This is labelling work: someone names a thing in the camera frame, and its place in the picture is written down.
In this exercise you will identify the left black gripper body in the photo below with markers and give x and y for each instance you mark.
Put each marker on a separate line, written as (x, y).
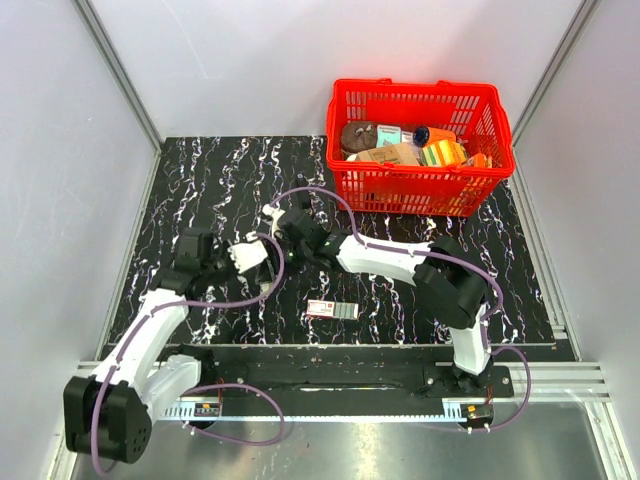
(222, 267)

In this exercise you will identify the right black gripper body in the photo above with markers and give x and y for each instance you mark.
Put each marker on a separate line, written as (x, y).
(293, 251)

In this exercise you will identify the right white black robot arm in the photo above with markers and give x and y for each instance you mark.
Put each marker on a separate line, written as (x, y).
(452, 292)

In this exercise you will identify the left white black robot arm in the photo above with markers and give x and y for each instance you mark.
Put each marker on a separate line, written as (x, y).
(109, 414)

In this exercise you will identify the red white staples box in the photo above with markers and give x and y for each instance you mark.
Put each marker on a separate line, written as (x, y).
(332, 309)

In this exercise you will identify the black marble pattern mat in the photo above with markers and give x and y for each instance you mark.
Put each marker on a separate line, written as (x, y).
(220, 184)

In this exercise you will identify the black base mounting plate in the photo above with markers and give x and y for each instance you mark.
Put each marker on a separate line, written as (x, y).
(359, 381)

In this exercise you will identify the brown round bun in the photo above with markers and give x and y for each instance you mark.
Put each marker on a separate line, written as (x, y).
(358, 136)

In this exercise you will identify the brown cardboard box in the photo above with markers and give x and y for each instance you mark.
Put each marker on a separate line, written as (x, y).
(397, 154)

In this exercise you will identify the teal white small box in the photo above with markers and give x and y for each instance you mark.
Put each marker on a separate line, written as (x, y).
(388, 135)

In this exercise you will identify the red plastic basket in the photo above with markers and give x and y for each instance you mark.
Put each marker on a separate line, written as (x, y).
(473, 111)

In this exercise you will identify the orange bottle blue cap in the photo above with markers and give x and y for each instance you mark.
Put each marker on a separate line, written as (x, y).
(423, 136)

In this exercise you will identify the yellow green striped box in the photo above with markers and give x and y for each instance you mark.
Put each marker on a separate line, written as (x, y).
(444, 153)

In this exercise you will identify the orange packet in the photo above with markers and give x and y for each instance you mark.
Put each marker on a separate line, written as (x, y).
(479, 160)

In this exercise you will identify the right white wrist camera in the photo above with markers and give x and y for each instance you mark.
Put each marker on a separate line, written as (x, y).
(271, 216)

